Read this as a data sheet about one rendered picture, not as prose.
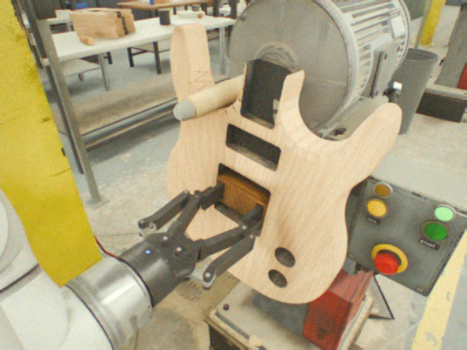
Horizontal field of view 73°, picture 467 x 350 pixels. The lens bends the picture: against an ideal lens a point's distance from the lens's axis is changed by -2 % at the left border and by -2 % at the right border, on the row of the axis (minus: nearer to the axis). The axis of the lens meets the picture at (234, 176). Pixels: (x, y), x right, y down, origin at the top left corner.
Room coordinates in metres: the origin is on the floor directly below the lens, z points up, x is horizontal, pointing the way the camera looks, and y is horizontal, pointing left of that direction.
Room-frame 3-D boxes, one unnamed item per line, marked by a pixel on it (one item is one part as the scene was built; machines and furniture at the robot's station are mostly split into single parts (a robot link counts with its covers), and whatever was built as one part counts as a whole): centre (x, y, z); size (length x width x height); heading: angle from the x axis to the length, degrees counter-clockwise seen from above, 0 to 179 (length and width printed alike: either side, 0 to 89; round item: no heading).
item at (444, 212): (0.35, -0.31, 1.11); 0.03 x 0.01 x 0.03; 51
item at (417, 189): (0.49, -0.33, 0.99); 0.24 x 0.21 x 0.26; 141
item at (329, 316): (0.66, -0.36, 0.49); 0.25 x 0.12 x 0.37; 141
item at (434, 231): (0.36, -0.31, 1.07); 0.03 x 0.01 x 0.03; 51
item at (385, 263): (0.38, -0.27, 0.97); 0.04 x 0.04 x 0.04; 51
